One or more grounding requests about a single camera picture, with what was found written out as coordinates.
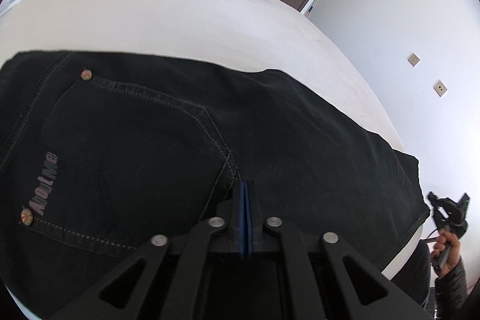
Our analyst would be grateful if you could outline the person's right hand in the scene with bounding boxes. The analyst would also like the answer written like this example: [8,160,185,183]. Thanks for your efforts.
[431,229,461,278]

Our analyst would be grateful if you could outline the upper beige wall socket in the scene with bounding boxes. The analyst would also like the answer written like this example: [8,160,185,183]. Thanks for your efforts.
[408,53,421,67]

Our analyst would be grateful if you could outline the person's black trouser leg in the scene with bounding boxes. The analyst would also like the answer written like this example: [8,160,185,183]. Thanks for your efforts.
[391,241,431,309]

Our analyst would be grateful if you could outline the black denim pants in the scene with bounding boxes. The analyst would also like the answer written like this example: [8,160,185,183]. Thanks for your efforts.
[1,52,430,318]

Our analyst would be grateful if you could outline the black cable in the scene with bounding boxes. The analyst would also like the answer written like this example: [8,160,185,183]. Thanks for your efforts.
[421,227,442,243]

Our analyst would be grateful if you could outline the lower beige wall socket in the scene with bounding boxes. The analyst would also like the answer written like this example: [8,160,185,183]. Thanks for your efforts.
[433,80,448,97]

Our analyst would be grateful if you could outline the beige wall socket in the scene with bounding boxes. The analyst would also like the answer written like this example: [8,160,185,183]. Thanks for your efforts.
[408,53,421,67]
[433,80,448,97]

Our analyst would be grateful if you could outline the person's right black sleeve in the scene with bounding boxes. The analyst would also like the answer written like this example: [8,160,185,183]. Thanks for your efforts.
[434,259,468,319]

